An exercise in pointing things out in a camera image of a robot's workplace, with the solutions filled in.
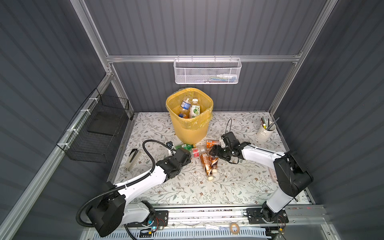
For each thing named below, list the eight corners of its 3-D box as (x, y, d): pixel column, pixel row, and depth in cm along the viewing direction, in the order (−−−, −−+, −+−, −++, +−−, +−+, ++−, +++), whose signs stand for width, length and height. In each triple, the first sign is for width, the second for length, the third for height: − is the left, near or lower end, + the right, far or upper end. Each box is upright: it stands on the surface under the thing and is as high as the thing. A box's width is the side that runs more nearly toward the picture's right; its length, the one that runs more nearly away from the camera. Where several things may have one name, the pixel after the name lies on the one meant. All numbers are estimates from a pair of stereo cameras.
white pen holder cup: (258, 141, 105) (264, 131, 96) (254, 130, 111) (260, 120, 102) (271, 141, 105) (278, 131, 96) (267, 130, 111) (273, 120, 102)
